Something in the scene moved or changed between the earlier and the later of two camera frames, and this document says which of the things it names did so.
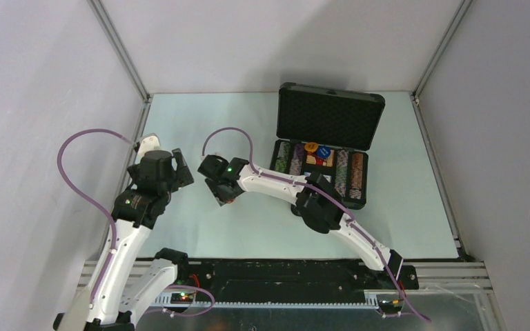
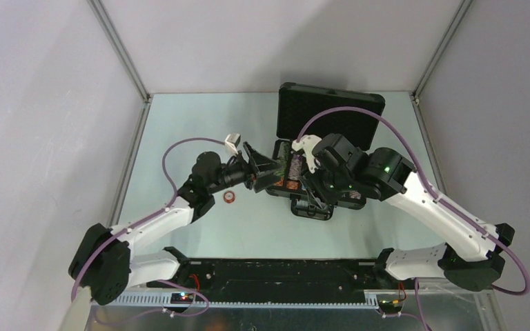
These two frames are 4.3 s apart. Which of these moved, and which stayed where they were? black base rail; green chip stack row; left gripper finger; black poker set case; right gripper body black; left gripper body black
Moved: left gripper finger; left gripper body black; right gripper body black
Stayed: black base rail; green chip stack row; black poker set case
